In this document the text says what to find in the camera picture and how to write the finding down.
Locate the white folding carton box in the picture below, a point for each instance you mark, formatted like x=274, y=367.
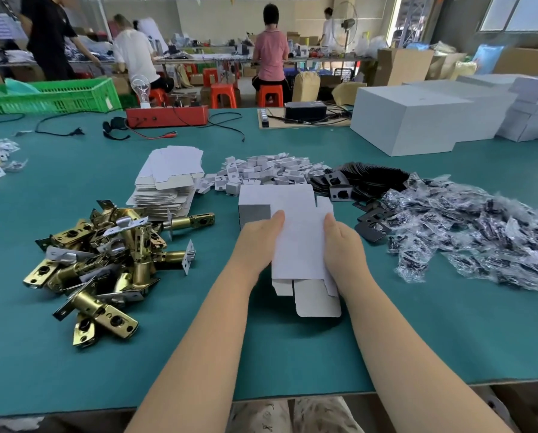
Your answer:
x=300, y=229

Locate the pile of black strike plates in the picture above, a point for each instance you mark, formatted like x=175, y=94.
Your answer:
x=368, y=180

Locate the person's left hand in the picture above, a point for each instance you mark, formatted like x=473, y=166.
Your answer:
x=257, y=245

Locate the green plastic crate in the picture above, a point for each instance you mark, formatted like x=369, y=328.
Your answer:
x=57, y=96

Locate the brown paper bag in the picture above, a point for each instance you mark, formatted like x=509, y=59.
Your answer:
x=348, y=92
x=306, y=86

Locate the stack of flat white cartons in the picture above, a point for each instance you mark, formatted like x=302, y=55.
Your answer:
x=167, y=180

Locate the red tester box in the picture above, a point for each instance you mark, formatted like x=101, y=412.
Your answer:
x=167, y=117

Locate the brown cardboard box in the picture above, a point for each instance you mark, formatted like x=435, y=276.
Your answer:
x=402, y=67

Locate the stack of white boxes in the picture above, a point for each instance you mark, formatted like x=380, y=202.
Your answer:
x=532, y=105

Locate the person's right hand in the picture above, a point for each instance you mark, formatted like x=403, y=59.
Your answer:
x=348, y=250

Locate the person's left forearm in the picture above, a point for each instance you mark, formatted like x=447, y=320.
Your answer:
x=196, y=356

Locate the person's patterned trousers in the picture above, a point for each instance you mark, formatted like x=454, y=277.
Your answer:
x=296, y=417

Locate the pile of brass door latches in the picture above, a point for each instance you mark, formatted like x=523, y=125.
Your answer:
x=111, y=261

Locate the large white cardboard box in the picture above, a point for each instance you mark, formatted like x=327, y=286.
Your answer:
x=408, y=119
x=490, y=108

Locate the person's left thumb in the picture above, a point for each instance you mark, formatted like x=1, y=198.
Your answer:
x=278, y=220

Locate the pile of small white card inserts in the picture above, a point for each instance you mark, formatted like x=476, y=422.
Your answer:
x=269, y=169

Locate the pile of clear screw bags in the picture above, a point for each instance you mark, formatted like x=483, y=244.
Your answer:
x=467, y=225

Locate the black power adapter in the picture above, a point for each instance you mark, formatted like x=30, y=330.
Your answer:
x=305, y=111

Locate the person's right thumb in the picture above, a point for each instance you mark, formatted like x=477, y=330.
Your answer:
x=329, y=224

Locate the long work table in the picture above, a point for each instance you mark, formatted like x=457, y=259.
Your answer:
x=196, y=58

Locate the standing pedestal fan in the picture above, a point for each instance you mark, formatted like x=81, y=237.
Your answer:
x=346, y=22

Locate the person's right forearm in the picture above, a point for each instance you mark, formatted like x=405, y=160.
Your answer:
x=408, y=356

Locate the clear light bulb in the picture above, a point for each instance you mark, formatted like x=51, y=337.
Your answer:
x=140, y=87

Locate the white power strip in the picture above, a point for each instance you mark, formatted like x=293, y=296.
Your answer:
x=264, y=117

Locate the orange plastic stool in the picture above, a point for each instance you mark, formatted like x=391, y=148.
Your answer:
x=223, y=95
x=158, y=96
x=269, y=95
x=210, y=76

